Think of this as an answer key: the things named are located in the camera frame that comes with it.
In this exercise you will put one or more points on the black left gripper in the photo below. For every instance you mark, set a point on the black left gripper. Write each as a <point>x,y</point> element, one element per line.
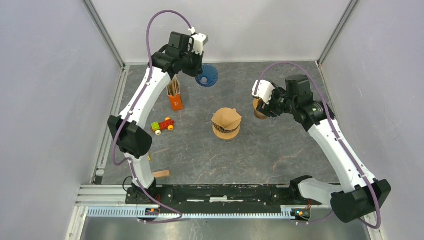
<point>198,70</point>

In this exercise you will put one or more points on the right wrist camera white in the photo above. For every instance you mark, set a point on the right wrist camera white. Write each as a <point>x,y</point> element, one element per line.
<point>262,90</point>

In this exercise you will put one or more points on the red toy brick car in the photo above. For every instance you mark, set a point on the red toy brick car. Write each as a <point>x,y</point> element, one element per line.
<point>159,127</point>

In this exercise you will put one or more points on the blue plastic dripper cone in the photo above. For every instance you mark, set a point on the blue plastic dripper cone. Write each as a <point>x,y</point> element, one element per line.
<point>209,76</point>

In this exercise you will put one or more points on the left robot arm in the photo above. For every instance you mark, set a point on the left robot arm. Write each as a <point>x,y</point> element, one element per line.
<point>182,54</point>

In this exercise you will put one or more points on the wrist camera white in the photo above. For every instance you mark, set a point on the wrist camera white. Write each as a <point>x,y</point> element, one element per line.
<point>262,90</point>
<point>197,42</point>

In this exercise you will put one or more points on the wooden rectangular block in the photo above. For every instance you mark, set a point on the wooden rectangular block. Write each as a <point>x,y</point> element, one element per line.
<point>161,174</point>

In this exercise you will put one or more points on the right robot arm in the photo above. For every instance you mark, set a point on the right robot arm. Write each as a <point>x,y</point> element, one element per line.
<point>359,192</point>

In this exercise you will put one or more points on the orange coffee filter box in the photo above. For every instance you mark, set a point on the orange coffee filter box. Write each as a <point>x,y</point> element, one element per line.
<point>176,102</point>

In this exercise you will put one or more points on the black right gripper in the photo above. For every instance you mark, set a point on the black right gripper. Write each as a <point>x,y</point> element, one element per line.
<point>266,108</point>

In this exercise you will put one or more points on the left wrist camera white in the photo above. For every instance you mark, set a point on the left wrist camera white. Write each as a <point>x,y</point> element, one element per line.
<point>197,42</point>

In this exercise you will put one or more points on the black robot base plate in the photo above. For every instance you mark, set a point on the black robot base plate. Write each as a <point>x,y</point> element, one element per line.
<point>218,199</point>

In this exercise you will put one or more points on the wooden dripper ring holder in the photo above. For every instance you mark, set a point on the wooden dripper ring holder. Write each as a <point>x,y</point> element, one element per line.
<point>257,114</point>

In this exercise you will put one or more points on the brown paper coffee filter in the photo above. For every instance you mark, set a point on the brown paper coffee filter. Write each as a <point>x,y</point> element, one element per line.
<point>227,118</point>

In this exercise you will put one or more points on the brown filters in box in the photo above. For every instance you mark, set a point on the brown filters in box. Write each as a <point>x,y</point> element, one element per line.
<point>173,88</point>

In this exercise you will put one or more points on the glass dripper with wooden collar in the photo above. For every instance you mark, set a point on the glass dripper with wooden collar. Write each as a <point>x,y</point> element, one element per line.
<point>226,135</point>

